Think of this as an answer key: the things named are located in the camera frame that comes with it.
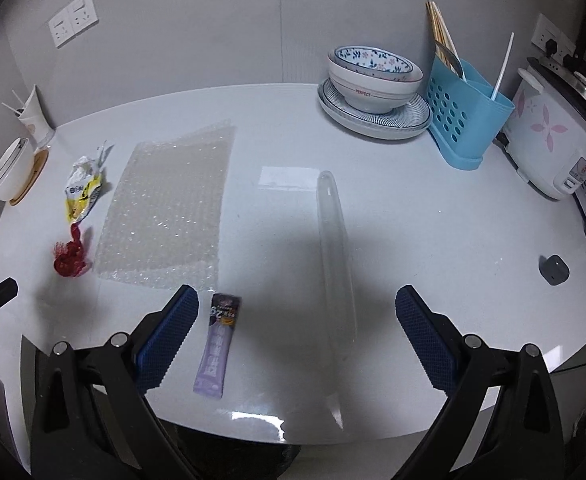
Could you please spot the blue striped plate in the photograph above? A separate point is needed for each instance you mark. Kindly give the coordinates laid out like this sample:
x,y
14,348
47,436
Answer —
x,y
383,122

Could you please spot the white bowl dark rim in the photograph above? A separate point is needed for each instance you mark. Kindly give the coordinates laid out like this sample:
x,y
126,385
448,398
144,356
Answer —
x,y
15,182
10,160

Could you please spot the floral bowl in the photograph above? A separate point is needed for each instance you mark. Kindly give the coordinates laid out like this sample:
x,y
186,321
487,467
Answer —
x,y
373,62

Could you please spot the white straw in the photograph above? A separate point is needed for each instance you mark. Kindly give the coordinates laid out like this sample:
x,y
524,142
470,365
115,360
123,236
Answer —
x,y
19,101
13,107
503,65

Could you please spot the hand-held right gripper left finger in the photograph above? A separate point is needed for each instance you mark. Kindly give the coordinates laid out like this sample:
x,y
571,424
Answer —
x,y
169,332

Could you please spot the red mesh bag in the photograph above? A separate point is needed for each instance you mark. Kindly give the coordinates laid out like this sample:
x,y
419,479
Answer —
x,y
70,260

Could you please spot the clear plastic tube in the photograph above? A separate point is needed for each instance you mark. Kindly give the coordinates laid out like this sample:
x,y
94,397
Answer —
x,y
335,270

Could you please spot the blue cutlery holder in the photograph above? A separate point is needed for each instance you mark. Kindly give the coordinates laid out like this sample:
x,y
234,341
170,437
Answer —
x,y
463,120

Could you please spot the round wooden coaster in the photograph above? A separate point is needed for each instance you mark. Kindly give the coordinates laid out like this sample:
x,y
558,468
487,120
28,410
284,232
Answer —
x,y
35,175

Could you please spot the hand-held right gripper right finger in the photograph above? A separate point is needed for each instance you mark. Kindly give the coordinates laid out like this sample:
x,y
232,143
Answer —
x,y
423,335

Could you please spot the purple sachet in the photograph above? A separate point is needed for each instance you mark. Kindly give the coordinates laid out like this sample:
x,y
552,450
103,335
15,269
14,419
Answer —
x,y
218,350

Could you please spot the white floral rice cooker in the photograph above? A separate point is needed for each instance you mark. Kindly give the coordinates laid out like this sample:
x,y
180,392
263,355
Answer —
x,y
553,135

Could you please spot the white bowl red stripe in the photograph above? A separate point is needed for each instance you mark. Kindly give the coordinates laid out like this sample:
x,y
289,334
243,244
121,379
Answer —
x,y
373,92

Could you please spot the yellow snack packet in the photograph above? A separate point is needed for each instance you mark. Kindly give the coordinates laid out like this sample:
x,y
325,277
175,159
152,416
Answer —
x,y
80,200

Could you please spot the white wall socket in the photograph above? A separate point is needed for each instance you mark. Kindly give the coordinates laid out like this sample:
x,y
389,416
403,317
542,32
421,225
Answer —
x,y
82,10
59,27
543,30

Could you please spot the metal spoon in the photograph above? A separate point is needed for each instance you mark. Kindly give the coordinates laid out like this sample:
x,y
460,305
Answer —
x,y
453,62

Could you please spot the bubble wrap sheet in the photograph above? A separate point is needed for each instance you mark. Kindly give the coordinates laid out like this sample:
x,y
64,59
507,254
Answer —
x,y
168,210

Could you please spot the white paper cup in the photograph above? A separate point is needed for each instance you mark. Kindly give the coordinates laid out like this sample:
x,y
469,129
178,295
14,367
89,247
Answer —
x,y
38,122

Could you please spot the bundle of wooden chopsticks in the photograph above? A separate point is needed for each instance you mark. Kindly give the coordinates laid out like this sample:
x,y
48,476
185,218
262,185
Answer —
x,y
440,30

